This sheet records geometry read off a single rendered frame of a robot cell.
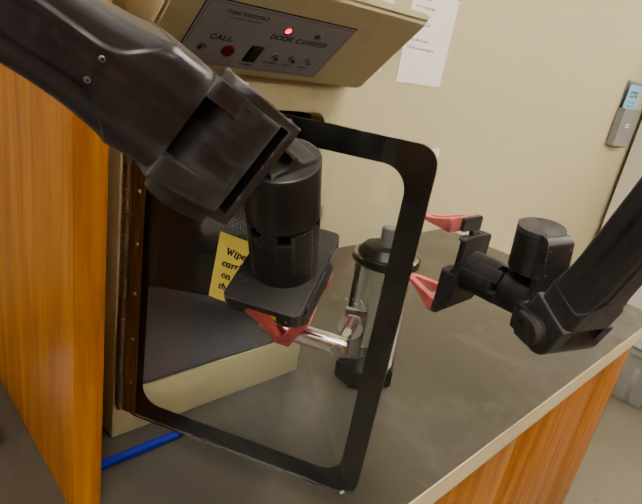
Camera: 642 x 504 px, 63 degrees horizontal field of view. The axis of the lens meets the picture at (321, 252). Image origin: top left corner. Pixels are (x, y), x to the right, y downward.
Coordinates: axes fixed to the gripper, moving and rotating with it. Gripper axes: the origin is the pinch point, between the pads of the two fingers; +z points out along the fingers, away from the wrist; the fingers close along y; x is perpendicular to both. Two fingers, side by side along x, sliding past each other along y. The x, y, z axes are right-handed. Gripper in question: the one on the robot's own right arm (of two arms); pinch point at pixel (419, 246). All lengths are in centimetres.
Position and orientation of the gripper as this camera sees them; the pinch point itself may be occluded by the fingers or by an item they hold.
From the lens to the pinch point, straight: 80.8
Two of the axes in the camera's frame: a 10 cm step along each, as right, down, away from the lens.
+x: -7.2, 1.4, -6.7
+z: -6.7, -3.7, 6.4
